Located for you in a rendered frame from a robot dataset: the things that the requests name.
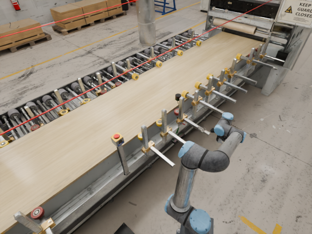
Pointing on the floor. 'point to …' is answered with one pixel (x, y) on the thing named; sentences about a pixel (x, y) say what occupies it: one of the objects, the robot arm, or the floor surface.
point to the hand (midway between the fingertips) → (217, 141)
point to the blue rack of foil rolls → (165, 7)
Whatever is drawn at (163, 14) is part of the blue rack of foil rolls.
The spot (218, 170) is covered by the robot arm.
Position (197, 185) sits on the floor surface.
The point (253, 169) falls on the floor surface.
